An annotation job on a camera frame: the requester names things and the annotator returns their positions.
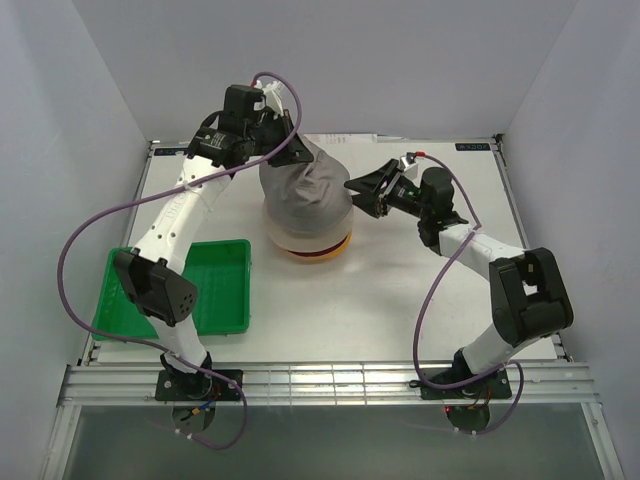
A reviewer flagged green plastic bin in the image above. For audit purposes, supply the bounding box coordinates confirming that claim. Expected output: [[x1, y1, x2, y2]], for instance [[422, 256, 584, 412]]
[[93, 239, 251, 340]]

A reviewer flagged dark red bucket hat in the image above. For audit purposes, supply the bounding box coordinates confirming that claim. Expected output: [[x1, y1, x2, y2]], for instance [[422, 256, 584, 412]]
[[289, 235, 351, 259]]

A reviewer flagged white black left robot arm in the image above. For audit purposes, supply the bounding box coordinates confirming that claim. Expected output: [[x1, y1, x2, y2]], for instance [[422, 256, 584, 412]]
[[114, 80, 313, 400]]

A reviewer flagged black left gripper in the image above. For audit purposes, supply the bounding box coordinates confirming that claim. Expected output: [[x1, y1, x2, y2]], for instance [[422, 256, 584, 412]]
[[245, 110, 314, 168]]

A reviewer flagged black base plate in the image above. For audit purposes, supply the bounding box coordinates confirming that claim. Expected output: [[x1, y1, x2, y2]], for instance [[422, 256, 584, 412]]
[[154, 369, 244, 402], [409, 370, 512, 400]]

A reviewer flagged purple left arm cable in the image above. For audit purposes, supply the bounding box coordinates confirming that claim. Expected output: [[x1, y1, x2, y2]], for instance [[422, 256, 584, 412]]
[[57, 72, 304, 451]]

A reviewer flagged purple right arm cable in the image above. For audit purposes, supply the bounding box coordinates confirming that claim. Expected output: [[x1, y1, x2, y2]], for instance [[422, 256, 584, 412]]
[[407, 149, 525, 437]]

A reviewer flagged beige bucket hat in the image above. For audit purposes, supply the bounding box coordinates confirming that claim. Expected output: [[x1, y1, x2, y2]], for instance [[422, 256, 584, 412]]
[[262, 204, 354, 252]]

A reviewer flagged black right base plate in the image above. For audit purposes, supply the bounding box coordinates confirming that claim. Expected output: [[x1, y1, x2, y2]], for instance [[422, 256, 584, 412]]
[[409, 370, 512, 400]]

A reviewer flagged left corner label sticker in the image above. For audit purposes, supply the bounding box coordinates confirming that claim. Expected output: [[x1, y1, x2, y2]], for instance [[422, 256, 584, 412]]
[[153, 147, 187, 156]]

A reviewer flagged grey bucket hat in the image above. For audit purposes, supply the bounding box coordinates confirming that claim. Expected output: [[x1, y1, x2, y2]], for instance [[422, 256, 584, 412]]
[[259, 139, 352, 234]]

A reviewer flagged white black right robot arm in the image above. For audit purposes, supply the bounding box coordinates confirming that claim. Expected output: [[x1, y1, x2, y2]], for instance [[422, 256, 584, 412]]
[[345, 152, 574, 397]]

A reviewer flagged dark label sticker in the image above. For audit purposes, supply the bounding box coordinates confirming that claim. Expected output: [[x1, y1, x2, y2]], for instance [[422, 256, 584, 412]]
[[454, 142, 491, 152]]

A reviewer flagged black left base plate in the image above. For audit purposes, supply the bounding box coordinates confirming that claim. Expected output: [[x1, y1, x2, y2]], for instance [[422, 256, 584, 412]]
[[154, 369, 244, 402]]

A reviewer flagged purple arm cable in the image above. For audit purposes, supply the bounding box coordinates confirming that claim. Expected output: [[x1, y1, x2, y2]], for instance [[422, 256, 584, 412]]
[[57, 72, 304, 451], [407, 149, 525, 437]]

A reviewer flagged aluminium table frame rail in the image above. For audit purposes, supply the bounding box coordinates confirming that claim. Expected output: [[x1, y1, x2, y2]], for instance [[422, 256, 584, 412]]
[[58, 361, 600, 407]]

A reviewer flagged yellow bucket hat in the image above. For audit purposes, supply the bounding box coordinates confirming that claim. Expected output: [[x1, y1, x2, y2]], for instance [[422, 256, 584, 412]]
[[290, 233, 352, 262]]

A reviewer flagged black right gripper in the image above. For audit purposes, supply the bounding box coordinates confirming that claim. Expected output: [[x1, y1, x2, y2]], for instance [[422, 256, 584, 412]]
[[344, 159, 430, 220]]

